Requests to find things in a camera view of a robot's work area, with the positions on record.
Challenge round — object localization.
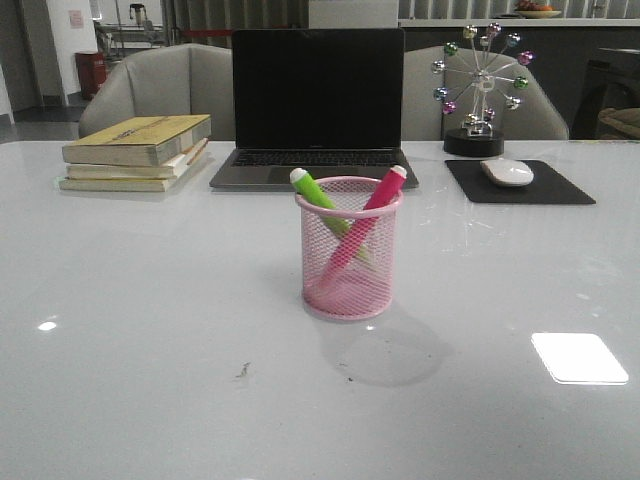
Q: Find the brown cushion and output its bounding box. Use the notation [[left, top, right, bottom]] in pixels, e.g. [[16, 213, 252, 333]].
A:
[[598, 107, 640, 140]]

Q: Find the bottom book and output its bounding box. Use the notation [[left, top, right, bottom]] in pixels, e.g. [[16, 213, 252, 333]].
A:
[[57, 149, 210, 193]]

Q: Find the fruit bowl on counter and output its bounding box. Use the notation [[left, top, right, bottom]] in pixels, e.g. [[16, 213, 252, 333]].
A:
[[514, 0, 561, 19]]

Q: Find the green marker pen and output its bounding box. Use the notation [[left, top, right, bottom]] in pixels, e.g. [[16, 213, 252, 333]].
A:
[[289, 167, 350, 240]]

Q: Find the top yellow book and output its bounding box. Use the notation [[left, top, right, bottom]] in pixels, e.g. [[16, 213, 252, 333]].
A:
[[62, 114, 211, 166]]

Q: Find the grey armchair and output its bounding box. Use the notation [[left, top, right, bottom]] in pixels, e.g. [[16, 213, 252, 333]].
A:
[[79, 43, 235, 141], [401, 46, 569, 141]]

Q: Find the pink marker pen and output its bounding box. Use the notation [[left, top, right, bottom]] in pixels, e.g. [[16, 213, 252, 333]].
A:
[[319, 165, 407, 290]]

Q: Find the pink mesh pen holder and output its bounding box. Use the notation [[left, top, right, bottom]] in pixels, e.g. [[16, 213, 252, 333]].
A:
[[295, 176, 403, 320]]

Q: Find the black mouse pad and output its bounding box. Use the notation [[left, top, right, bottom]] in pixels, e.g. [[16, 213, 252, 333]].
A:
[[445, 159, 596, 205]]

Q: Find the ferris wheel desk ornament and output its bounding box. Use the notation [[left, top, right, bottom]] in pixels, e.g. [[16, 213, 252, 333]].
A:
[[431, 22, 535, 158]]

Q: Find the right grey armchair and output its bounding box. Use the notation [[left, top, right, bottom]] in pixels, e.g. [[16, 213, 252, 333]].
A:
[[401, 46, 569, 141]]

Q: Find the dark appliance at right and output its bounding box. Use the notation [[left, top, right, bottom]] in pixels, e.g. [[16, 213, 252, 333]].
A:
[[570, 47, 639, 140]]

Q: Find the white computer mouse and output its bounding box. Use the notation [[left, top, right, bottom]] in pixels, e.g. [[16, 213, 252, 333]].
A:
[[480, 158, 534, 187]]

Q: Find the middle book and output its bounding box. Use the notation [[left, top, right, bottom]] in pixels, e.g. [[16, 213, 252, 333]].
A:
[[66, 139, 209, 180]]

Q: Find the grey laptop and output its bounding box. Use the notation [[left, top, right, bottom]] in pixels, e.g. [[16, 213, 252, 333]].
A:
[[210, 28, 409, 190]]

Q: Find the left grey armchair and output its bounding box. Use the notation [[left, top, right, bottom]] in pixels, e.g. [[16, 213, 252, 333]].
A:
[[79, 43, 235, 141]]

